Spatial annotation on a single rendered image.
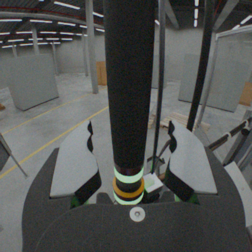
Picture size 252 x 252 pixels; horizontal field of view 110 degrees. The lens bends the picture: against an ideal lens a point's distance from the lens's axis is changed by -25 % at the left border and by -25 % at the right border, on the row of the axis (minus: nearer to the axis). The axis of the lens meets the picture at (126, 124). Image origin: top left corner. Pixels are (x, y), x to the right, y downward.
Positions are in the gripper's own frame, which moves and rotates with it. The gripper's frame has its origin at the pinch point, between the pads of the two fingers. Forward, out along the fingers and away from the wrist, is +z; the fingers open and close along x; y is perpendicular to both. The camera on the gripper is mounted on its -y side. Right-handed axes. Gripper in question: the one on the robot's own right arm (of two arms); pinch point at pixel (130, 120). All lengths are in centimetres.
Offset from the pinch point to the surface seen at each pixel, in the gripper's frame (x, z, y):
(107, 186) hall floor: -32, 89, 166
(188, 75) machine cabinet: 257, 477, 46
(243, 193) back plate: 43, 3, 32
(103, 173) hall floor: -41, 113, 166
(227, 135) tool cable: 26.2, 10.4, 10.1
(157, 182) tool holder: 4.5, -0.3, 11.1
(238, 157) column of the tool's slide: 63, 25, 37
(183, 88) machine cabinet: 248, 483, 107
